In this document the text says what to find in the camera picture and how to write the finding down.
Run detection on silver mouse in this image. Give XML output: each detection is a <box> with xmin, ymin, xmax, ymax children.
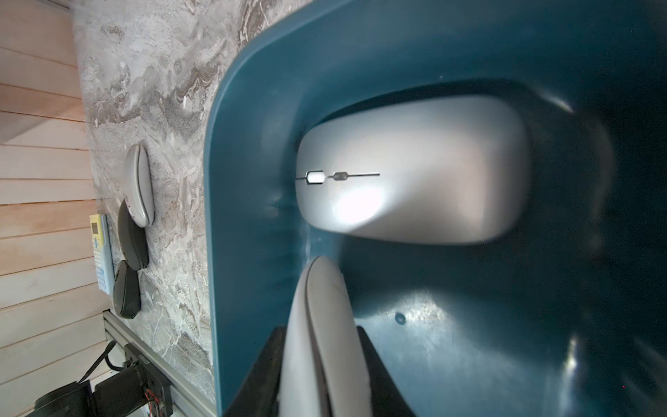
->
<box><xmin>295</xmin><ymin>96</ymin><xmax>532</xmax><ymax>245</ymax></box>
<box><xmin>123</xmin><ymin>144</ymin><xmax>156</xmax><ymax>228</ymax></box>

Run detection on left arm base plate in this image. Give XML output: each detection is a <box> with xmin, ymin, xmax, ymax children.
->
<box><xmin>30</xmin><ymin>341</ymin><xmax>173</xmax><ymax>417</ymax></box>

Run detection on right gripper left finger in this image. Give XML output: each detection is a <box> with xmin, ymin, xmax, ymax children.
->
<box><xmin>223</xmin><ymin>327</ymin><xmax>287</xmax><ymax>417</ymax></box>

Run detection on white computer mouse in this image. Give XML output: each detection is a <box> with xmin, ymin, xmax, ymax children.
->
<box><xmin>278</xmin><ymin>256</ymin><xmax>373</xmax><ymax>416</ymax></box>

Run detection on yellow calculator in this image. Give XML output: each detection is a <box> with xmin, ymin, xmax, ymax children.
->
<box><xmin>90</xmin><ymin>214</ymin><xmax>115</xmax><ymax>295</ymax></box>

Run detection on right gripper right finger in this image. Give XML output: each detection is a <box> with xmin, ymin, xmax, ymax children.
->
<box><xmin>357</xmin><ymin>326</ymin><xmax>415</xmax><ymax>417</ymax></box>

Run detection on teal plastic storage tray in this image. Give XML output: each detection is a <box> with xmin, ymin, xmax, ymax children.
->
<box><xmin>203</xmin><ymin>1</ymin><xmax>666</xmax><ymax>416</ymax></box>

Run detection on black mouse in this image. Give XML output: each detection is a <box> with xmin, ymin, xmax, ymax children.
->
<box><xmin>113</xmin><ymin>260</ymin><xmax>141</xmax><ymax>320</ymax></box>
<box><xmin>117</xmin><ymin>200</ymin><xmax>149</xmax><ymax>271</ymax></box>

